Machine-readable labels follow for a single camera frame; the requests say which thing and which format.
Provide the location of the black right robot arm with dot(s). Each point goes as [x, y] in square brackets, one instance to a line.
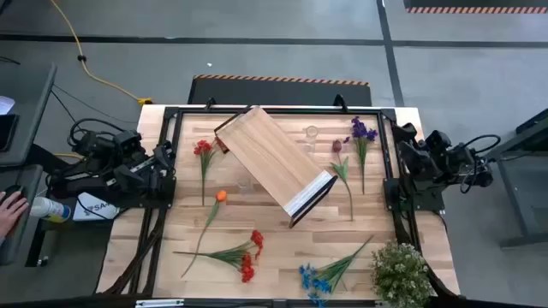
[466, 167]

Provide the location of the purple flower stem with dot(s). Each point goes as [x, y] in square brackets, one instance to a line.
[361, 130]

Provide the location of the black tablet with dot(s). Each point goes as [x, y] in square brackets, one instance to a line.
[7, 132]

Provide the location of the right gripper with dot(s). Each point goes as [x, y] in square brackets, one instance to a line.
[436, 149]

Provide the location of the narrow grey desk top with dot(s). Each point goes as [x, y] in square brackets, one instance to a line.
[17, 252]

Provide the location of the large grey desk top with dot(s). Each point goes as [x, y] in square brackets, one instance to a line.
[30, 120]

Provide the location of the black striped-edge floor mat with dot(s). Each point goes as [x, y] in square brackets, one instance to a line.
[278, 92]

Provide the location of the blue flower bunch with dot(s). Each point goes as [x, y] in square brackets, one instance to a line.
[319, 282]

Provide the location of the large red flower bunch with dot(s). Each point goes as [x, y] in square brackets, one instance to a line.
[247, 261]

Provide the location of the grey metal stand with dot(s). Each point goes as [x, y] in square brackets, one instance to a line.
[511, 197]

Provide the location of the wooden shelf with black frame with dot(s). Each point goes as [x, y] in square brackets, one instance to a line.
[274, 158]

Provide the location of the clear glass vase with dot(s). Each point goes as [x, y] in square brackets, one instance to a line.
[311, 133]
[245, 185]

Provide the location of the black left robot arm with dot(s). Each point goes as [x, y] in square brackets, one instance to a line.
[103, 149]

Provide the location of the black desk beam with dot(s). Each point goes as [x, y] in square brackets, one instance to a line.
[43, 156]

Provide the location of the black computer mouse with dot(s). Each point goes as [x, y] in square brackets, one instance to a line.
[13, 188]

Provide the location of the white printed box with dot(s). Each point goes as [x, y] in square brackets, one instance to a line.
[96, 209]

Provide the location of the white flowering bush plant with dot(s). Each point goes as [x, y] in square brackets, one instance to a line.
[400, 276]

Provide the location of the dark red tulip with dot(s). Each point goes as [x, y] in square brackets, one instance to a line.
[337, 146]

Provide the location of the small red flower stem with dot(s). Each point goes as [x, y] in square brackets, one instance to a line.
[203, 147]

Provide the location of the white spray bottle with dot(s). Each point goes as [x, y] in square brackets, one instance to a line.
[47, 209]

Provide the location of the black clamp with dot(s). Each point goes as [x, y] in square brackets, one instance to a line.
[341, 102]
[210, 103]

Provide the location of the silver bracket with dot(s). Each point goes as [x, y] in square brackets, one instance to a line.
[158, 303]

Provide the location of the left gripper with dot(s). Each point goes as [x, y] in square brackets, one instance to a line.
[137, 179]

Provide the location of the person's hand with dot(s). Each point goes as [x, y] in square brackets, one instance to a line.
[12, 211]

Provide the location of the orange tulip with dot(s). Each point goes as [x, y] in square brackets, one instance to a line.
[221, 196]

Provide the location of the white paper sheet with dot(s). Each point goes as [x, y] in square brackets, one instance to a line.
[5, 104]

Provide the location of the black metal table frame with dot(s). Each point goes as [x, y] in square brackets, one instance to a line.
[278, 112]

